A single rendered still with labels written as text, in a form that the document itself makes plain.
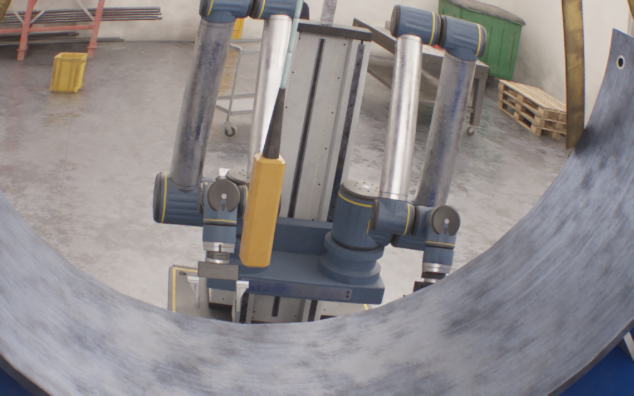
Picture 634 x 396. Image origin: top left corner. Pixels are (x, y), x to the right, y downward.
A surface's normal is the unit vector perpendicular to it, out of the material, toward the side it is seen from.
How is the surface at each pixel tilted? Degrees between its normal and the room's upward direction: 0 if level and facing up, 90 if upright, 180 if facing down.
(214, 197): 66
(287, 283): 90
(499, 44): 94
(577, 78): 97
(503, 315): 35
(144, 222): 0
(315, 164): 90
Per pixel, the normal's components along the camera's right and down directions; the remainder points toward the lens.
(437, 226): 0.00, 0.00
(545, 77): -0.95, -0.06
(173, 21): 0.26, 0.39
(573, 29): 0.41, 0.52
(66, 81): 0.00, 0.37
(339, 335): -0.09, -0.90
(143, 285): 0.17, -0.92
